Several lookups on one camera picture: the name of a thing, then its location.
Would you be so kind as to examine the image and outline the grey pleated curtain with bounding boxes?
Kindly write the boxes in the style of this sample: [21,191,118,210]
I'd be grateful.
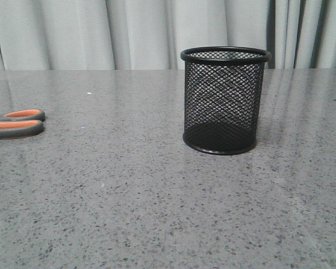
[0,1,336,70]

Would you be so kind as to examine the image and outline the black mesh pen cup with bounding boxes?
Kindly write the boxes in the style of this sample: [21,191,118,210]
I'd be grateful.
[180,47,272,155]

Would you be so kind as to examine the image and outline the grey orange handled scissors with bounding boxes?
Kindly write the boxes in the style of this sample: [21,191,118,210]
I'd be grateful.
[0,108,45,139]

